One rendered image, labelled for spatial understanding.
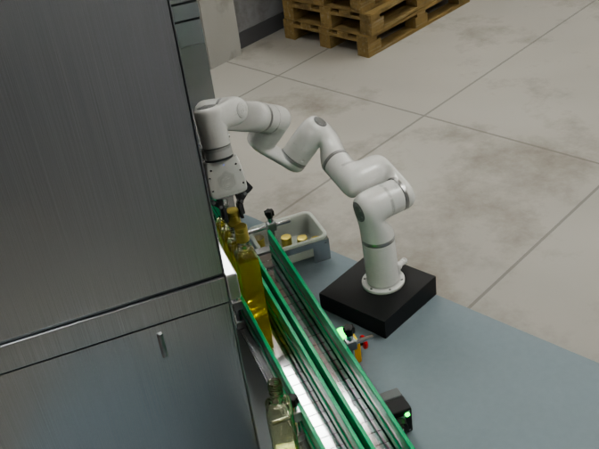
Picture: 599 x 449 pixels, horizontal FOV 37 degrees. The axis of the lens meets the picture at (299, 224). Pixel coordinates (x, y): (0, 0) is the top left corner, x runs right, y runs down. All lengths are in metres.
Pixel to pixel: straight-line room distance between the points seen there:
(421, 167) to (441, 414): 2.64
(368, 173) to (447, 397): 0.65
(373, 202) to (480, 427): 0.65
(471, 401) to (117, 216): 1.11
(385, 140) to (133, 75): 3.65
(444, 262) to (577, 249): 0.59
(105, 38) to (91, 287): 0.47
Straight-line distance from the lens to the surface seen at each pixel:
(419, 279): 2.60
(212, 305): 1.74
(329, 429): 2.09
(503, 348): 2.47
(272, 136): 2.52
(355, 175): 2.47
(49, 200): 1.56
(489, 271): 3.99
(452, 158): 4.84
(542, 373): 2.40
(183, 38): 3.24
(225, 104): 2.27
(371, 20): 6.05
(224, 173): 2.27
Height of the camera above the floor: 2.39
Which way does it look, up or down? 33 degrees down
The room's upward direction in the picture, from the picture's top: 8 degrees counter-clockwise
